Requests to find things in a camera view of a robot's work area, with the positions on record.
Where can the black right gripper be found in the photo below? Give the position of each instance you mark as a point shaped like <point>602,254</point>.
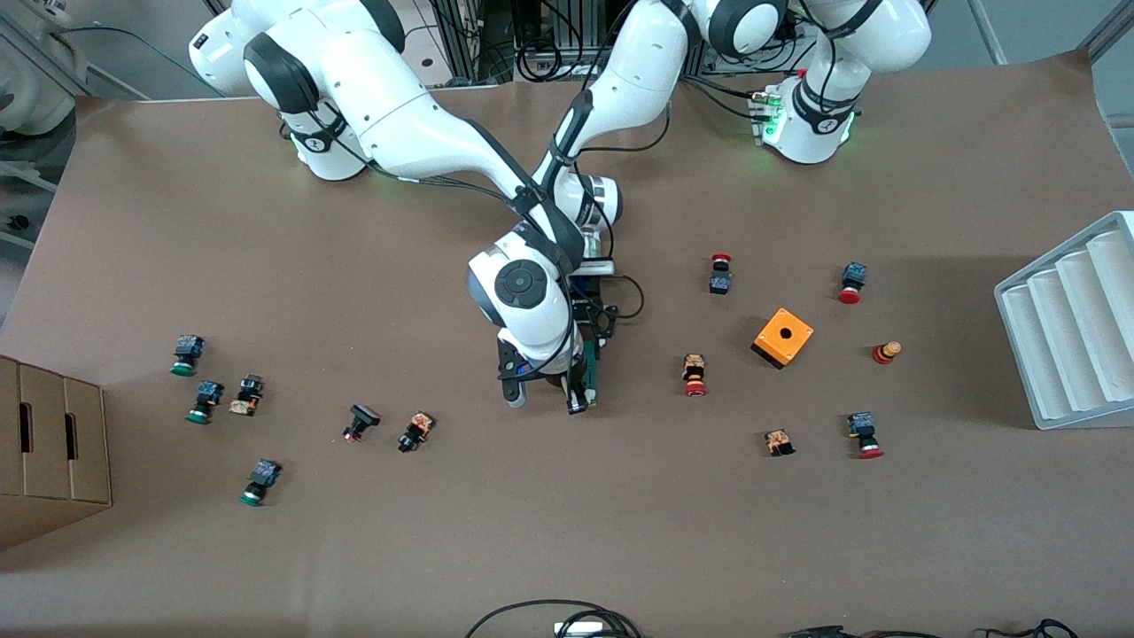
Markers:
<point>577,383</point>

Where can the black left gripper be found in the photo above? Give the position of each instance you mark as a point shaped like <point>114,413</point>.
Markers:
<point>588,312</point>

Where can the green terminal block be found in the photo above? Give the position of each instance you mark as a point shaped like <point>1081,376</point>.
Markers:
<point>594,377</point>

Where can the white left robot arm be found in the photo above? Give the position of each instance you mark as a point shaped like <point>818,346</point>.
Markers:
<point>647,62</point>

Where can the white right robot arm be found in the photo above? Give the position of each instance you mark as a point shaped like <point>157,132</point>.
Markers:
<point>399,97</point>

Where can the red mushroom button orange block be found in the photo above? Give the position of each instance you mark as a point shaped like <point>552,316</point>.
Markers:
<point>695,368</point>

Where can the red button black block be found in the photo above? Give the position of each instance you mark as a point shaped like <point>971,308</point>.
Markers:
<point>720,283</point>

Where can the black round button orange block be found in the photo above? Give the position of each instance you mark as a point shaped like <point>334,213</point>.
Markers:
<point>416,430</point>

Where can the orange black contact block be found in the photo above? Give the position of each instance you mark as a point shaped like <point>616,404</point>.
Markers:
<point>780,441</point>

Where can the black square push button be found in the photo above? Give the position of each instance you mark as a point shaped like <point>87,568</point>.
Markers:
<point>363,415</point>

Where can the small white device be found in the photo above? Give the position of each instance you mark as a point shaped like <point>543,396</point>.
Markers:
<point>580,629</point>

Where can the red mushroom button blue block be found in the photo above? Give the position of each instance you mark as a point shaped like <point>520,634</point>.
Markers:
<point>853,275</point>
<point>861,425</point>

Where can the red orange button head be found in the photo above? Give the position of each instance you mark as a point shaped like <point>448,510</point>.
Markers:
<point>886,353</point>

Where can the green mushroom push button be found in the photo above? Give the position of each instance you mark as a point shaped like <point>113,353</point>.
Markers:
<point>264,474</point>
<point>188,350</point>
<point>207,394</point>

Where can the white stepped tray rack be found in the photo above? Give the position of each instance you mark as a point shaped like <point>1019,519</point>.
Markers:
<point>1063,354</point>

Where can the aluminium profile bar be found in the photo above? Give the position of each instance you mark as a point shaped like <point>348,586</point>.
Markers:
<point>985,27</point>
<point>1114,22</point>

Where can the brown cardboard box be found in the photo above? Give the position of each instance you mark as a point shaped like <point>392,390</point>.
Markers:
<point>44,443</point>

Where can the orange button enclosure box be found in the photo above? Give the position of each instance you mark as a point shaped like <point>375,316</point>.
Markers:
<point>793,347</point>

